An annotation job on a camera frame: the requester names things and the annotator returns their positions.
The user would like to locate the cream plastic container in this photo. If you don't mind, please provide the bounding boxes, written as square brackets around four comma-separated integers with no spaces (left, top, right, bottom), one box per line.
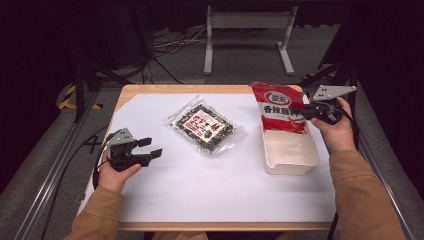
[260,99,321,177]

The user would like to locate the right hand-held gripper cable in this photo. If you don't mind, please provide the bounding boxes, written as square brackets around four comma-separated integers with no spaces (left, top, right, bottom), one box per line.
[328,106,362,240]

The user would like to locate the white table sheet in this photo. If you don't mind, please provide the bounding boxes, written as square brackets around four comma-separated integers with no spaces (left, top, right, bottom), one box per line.
[79,93,338,224]

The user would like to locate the hand-held gripper cable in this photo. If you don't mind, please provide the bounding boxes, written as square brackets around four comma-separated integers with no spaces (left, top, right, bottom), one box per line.
[328,106,362,240]
[92,133,115,191]

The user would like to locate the white metal stand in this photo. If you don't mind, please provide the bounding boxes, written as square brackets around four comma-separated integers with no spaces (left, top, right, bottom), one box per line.
[203,4,299,76]

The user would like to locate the red snack packet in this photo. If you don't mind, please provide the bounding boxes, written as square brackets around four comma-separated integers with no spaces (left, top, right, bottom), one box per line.
[249,81,310,135]

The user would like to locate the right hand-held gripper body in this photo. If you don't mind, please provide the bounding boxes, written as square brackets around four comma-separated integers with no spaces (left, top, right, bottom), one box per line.
[304,84,357,126]

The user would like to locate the black tripod stand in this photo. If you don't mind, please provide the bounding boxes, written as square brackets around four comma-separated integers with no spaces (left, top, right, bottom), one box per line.
[299,6,360,123]
[66,0,135,123]

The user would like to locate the person's left hand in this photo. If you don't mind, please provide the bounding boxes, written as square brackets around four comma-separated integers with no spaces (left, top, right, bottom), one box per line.
[97,150,143,194]

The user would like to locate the left hand-held gripper cable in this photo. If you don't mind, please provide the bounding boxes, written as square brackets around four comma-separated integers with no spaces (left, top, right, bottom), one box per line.
[92,133,115,191]

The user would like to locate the black floor cable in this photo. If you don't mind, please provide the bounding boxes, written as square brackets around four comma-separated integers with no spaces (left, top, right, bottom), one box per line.
[39,124,110,240]

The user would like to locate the wooden table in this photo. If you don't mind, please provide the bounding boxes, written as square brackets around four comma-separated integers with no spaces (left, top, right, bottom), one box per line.
[75,83,334,232]

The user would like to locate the bundle of floor cables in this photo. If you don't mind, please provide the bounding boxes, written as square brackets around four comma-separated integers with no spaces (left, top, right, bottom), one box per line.
[152,27,208,57]

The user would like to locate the clear seaweed packet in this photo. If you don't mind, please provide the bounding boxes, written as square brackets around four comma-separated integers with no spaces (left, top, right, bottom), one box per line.
[163,94,249,158]

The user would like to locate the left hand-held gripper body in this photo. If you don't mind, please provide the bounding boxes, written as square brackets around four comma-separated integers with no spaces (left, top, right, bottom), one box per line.
[106,128,151,173]

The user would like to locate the yellow and black floor tape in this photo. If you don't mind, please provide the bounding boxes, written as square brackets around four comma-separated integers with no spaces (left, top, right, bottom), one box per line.
[58,84,103,111]
[301,70,335,82]

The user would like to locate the person's right hand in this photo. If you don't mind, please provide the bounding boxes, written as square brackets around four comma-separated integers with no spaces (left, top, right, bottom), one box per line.
[310,97,357,156]

